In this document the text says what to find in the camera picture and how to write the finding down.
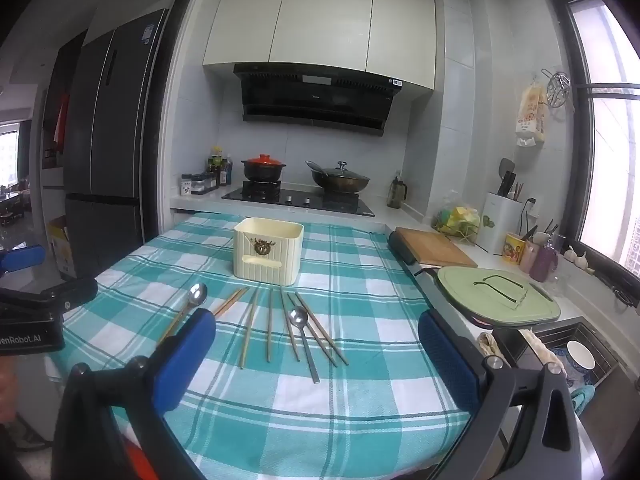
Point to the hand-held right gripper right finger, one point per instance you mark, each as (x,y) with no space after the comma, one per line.
(447,360)

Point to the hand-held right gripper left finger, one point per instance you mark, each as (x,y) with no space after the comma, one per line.
(186,360)

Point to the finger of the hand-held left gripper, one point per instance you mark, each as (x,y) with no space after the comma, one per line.
(75,291)
(25,257)

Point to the group of wooden chopsticks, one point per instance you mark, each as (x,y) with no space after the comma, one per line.
(333,343)

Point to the silver metal spoon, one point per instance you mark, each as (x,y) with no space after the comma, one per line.
(300,320)

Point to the cream ribbed utensil holder box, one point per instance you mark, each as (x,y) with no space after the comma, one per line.
(267,250)

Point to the cardboard box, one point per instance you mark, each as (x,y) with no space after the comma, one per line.
(61,250)

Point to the green plastic cutting board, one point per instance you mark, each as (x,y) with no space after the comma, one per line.
(460,300)

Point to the beige dish cloth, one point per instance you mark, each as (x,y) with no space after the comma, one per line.
(542,347)

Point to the orange red cloth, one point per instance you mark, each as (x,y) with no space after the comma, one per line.
(147,462)

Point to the teal white checkered tablecloth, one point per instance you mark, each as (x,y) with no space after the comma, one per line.
(350,410)

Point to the wooden cutting board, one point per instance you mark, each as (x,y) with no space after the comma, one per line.
(435,247)

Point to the yellow printed can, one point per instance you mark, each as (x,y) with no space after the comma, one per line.
(514,249)

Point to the pink cup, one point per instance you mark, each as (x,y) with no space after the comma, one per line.
(528,257)

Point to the white bowl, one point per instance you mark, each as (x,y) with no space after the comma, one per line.
(581,357)

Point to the purple soap bottle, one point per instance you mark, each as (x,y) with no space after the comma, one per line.
(542,262)

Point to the teal hanging cloth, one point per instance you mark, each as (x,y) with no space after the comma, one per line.
(582,399)

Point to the yellow green bag of produce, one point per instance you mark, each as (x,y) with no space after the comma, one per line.
(457,219)

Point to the red hanging decoration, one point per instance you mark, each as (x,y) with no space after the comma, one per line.
(61,117)

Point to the white knife holder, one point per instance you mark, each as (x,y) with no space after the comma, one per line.
(500,225)

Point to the dark grey refrigerator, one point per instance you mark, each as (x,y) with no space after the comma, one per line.
(115,135)

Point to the steel kitchen sink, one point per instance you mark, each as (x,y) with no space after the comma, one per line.
(607,345)

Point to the group of small spice jars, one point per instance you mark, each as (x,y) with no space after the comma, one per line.
(197,184)

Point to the garlic bulbs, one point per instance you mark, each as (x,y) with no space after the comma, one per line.
(577,257)

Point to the group of seasoning bottles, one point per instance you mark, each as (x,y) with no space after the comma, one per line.
(220,167)

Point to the black gas stove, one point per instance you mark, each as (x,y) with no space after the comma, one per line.
(300,201)

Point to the black kitchen spatula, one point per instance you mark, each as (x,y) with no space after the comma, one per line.
(506,172)

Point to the black clay pot red lid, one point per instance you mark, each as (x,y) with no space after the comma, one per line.
(262,169)

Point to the black wok with glass lid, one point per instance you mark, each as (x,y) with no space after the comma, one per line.
(342,179)

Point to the black framed window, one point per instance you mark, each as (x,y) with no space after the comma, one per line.
(607,160)

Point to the hanging plastic bag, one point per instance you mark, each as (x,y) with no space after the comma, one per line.
(531,117)

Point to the black range hood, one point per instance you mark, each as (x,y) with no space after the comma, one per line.
(315,100)

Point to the hanging metal steamer rack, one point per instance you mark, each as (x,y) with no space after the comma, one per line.
(557,91)

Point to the white wall cabinet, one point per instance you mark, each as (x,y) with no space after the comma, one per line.
(320,20)

